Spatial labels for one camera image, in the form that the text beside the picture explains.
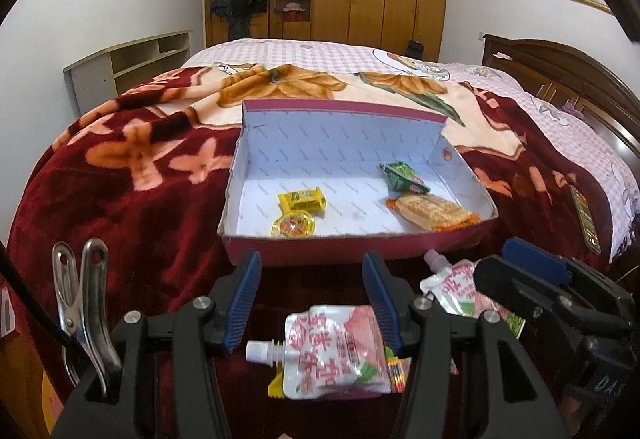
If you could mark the red floral blanket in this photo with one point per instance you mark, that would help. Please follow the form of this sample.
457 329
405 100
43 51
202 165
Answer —
125 169

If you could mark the green pea snack packet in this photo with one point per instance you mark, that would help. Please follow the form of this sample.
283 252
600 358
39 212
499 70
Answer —
515 325

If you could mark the small green snack packet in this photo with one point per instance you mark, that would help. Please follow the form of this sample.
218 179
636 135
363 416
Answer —
404 176

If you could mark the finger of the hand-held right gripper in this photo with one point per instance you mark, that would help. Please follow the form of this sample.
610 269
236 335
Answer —
535 259
520 286

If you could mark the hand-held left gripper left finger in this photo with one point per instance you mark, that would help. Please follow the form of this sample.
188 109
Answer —
242 299

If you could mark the metal spring clip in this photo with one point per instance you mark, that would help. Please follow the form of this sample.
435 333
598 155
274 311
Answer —
92 279

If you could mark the white cardboard box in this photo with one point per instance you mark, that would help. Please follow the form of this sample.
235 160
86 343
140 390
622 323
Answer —
350 159

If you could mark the low white shelf unit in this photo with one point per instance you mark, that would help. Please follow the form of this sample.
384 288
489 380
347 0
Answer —
135 64

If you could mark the pink white drink pouch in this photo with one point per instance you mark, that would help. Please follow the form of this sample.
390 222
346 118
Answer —
330 354
450 291

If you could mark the yellow small snack packet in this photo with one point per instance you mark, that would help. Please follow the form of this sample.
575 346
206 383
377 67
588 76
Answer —
275 389
301 200

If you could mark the dark wooden headboard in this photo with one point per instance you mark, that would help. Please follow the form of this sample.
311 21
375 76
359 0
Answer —
575 74

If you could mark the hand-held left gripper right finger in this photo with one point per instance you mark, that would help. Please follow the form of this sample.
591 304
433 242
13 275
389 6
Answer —
382 299

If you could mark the red pot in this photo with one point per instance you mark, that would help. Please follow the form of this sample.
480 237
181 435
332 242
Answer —
292 11

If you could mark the yellow lidded jelly cup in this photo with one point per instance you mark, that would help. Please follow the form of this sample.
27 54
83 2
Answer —
294 225

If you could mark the black bag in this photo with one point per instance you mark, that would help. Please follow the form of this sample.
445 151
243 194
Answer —
414 49

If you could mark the orange rice cracker packet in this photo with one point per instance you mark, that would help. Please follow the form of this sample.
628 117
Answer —
432 213

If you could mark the dark rectangular phone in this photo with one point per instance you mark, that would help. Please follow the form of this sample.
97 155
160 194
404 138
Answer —
585 214

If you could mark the purple cloth tuft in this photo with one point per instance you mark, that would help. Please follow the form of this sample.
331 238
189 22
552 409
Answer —
570 108

